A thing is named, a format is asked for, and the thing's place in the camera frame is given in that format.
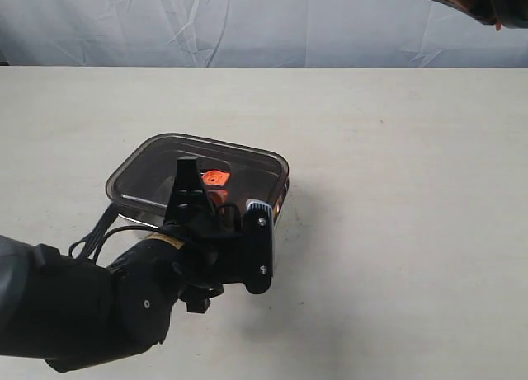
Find stainless steel lunch box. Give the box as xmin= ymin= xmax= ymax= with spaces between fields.
xmin=119 ymin=177 xmax=291 ymax=237

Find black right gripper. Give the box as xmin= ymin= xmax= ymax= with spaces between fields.
xmin=380 ymin=0 xmax=528 ymax=31

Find white backdrop cloth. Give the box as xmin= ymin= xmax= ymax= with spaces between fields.
xmin=1 ymin=0 xmax=527 ymax=68

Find transparent lid with orange seal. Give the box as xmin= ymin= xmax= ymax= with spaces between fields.
xmin=106 ymin=133 xmax=290 ymax=227

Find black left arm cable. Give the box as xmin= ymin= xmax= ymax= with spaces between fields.
xmin=67 ymin=201 xmax=166 ymax=268

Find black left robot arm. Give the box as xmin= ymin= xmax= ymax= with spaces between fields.
xmin=1 ymin=157 xmax=240 ymax=373

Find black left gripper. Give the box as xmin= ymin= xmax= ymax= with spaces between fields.
xmin=156 ymin=157 xmax=243 ymax=281

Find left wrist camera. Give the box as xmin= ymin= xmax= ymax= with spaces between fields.
xmin=242 ymin=199 xmax=275 ymax=294

